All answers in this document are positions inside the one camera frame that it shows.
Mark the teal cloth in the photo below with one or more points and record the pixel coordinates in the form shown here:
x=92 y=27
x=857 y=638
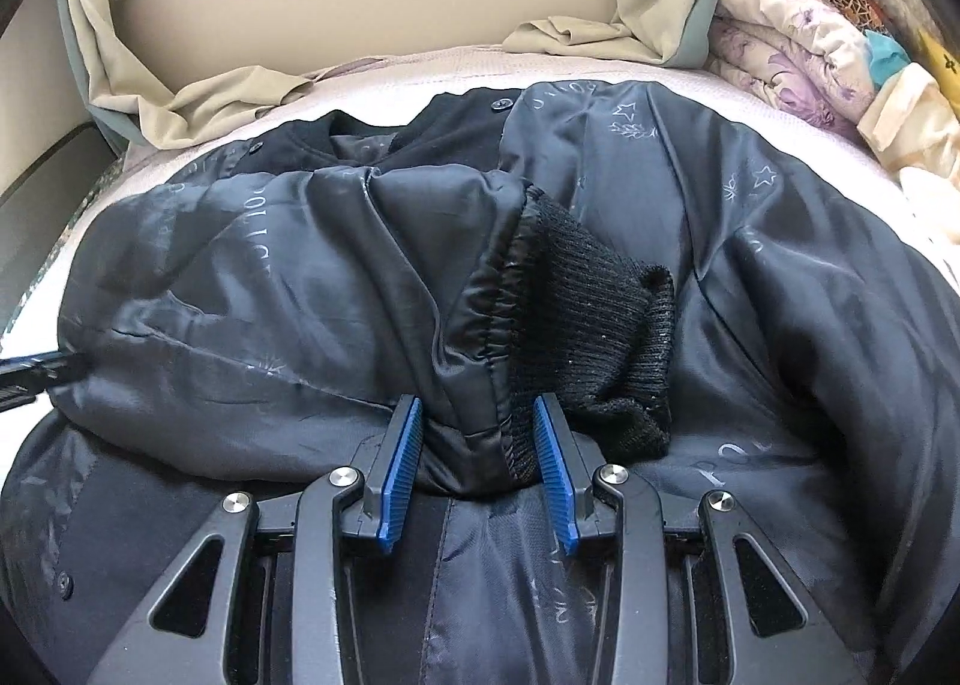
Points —
x=889 y=59

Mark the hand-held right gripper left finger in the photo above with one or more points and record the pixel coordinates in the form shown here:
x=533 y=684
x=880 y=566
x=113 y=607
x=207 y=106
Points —
x=403 y=475

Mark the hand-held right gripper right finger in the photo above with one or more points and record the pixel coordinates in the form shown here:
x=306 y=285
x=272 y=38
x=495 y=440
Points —
x=556 y=475

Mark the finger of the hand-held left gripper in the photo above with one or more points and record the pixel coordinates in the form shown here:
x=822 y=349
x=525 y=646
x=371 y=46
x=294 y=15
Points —
x=34 y=377

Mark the cream floral quilt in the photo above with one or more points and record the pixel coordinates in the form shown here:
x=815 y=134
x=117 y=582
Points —
x=795 y=63

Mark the dark grey padded jacket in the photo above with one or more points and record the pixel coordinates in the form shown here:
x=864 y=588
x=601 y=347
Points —
x=225 y=280

